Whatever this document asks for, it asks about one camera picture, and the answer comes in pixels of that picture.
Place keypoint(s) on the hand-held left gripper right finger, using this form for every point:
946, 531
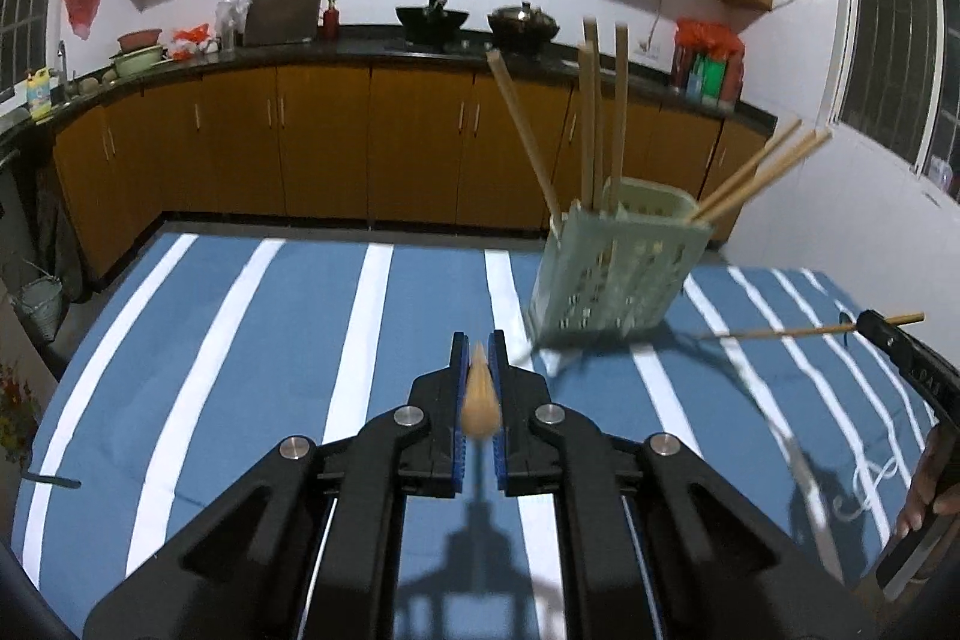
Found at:
502, 469

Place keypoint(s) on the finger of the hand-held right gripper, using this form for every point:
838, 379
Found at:
919, 370

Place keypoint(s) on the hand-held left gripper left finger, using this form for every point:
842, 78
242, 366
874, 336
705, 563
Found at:
456, 430

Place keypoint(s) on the pale green perforated utensil holder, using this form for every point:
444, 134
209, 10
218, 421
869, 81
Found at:
615, 272

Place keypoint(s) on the person's right hand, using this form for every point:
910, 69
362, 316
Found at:
921, 490

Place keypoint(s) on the blue white striped tablecloth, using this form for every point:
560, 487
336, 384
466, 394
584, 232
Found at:
262, 347

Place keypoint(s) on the wooden base kitchen cabinets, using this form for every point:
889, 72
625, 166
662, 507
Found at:
322, 145

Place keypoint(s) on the green bottle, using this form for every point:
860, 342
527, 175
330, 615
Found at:
706, 78

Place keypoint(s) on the black kitchen countertop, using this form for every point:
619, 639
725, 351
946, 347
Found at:
375, 54

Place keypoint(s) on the large red plastic bag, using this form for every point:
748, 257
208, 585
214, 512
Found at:
709, 40

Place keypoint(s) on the black wok with lid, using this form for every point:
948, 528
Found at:
525, 29

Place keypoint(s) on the red bottle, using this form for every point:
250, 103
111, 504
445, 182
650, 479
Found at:
331, 21

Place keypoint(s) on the grey woven basket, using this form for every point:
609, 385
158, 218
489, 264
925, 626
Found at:
39, 310

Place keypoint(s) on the bunch of flowers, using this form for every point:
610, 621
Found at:
16, 411

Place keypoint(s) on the dark wooden cutting board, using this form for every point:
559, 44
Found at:
283, 18

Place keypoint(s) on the clear plastic bag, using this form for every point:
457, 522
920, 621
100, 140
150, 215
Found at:
231, 21

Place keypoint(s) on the red white plastic bag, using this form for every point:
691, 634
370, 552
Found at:
193, 42

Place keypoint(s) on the pale green basin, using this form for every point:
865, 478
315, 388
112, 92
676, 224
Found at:
139, 63

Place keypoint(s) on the red basin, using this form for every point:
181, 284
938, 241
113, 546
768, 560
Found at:
140, 40

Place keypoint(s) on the metal faucet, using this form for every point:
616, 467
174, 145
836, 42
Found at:
64, 70

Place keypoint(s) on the yellow detergent jug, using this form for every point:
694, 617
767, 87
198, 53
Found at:
41, 96

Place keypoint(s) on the white wall socket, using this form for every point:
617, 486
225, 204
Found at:
648, 48

